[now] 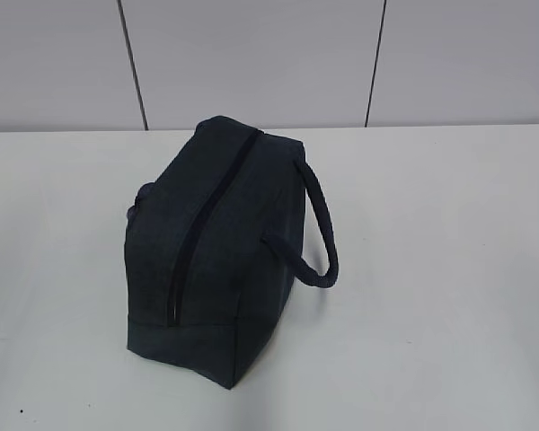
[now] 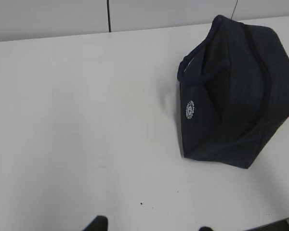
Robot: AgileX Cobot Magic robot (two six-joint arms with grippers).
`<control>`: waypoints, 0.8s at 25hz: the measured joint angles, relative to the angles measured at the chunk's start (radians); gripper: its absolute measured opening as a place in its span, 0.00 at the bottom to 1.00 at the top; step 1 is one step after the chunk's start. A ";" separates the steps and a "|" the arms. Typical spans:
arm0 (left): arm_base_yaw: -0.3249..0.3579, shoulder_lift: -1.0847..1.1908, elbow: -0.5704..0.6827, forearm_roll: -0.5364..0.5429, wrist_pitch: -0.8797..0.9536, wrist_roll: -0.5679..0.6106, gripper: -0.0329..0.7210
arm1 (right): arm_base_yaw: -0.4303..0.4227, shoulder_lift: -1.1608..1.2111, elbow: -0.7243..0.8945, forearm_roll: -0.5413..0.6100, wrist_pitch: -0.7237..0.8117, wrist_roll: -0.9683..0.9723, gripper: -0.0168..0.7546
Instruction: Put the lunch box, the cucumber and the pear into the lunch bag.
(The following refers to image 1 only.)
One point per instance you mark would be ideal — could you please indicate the dark blue lunch bag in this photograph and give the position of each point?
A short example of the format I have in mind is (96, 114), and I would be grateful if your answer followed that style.
(214, 245)

